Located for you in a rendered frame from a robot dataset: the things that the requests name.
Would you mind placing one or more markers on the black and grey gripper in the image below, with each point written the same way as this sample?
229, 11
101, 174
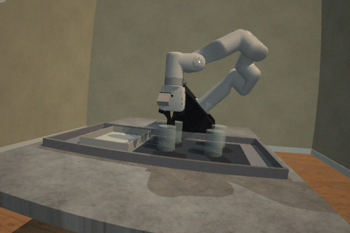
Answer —
177, 103

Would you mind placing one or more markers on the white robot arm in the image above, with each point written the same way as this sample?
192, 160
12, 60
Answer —
243, 77

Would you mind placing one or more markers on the clear glass jar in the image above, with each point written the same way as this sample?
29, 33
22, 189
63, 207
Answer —
221, 127
214, 142
166, 138
179, 126

